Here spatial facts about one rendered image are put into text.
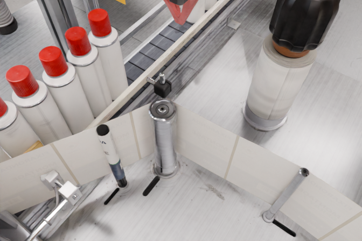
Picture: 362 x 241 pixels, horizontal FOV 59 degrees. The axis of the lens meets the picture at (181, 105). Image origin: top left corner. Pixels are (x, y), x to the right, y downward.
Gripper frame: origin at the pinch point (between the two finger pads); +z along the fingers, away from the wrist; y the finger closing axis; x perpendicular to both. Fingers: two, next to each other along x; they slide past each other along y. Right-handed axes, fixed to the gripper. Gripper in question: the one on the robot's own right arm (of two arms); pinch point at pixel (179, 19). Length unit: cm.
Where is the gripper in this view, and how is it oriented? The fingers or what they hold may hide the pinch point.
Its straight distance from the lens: 52.6
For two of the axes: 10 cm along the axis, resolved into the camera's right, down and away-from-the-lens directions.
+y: 5.6, -6.6, 5.0
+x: -8.3, -4.6, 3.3
